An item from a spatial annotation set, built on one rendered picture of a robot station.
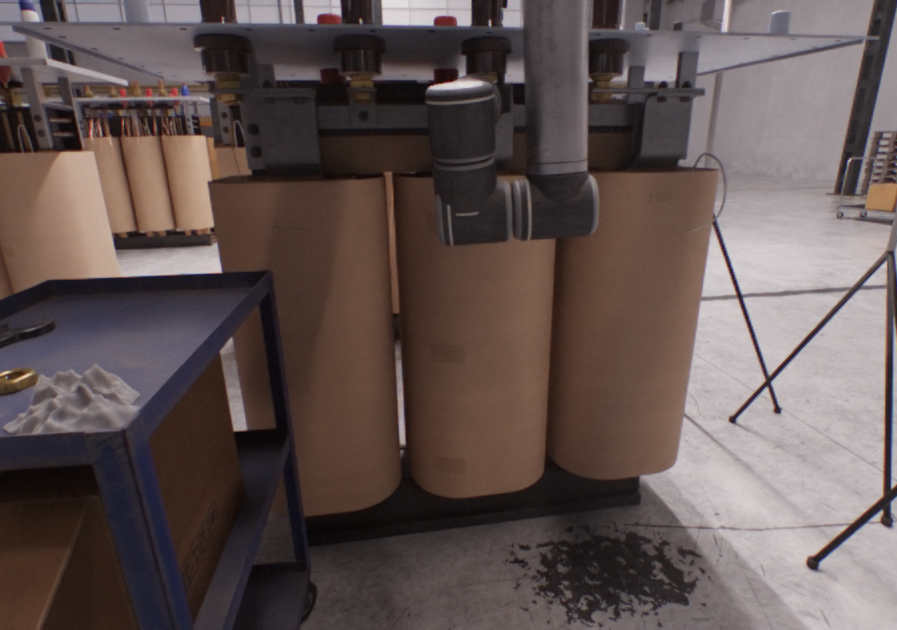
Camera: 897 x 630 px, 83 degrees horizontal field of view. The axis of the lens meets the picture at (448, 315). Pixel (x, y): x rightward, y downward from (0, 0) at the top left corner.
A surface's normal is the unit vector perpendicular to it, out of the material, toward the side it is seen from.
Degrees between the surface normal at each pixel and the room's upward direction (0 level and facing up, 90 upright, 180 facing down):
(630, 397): 90
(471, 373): 90
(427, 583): 0
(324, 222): 90
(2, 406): 0
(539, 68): 93
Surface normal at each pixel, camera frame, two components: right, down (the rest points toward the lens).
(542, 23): -0.51, 0.32
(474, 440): 0.19, 0.31
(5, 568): 0.04, -0.71
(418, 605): -0.02, -0.95
